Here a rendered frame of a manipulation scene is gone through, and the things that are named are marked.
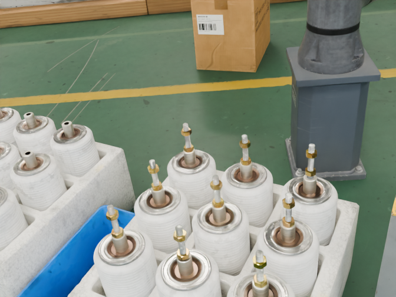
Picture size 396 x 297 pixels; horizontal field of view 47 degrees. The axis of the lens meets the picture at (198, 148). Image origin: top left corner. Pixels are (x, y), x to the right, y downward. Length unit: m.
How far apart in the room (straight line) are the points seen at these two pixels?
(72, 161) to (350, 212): 0.59
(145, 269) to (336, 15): 0.65
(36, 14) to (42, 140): 1.59
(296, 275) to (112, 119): 1.01
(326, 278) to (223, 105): 0.91
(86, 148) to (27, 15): 1.69
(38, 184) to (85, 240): 0.16
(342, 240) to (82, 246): 0.53
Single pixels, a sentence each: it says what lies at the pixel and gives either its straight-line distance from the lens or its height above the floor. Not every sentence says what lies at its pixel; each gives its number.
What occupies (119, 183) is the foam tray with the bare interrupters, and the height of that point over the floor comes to 0.10.
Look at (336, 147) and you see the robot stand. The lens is 1.18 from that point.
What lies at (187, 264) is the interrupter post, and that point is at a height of 0.27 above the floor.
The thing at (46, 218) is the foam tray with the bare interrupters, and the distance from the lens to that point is 0.97.
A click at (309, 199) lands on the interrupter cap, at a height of 0.25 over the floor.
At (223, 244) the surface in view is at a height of 0.24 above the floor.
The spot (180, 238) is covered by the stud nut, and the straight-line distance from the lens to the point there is 0.64.
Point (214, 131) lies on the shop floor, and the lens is 1.43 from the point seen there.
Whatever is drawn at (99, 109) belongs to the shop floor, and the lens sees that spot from 1.66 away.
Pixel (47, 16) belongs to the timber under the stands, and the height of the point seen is 0.04.
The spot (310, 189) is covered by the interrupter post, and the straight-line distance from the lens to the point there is 0.80.
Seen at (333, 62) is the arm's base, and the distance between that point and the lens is 1.07.
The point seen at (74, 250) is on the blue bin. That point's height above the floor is 0.09.
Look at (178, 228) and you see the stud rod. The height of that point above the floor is 0.34.
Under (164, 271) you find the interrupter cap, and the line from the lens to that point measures 0.70.
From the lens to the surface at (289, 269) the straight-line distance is 0.72.
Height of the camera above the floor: 0.79
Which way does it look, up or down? 35 degrees down
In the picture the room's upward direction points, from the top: 7 degrees counter-clockwise
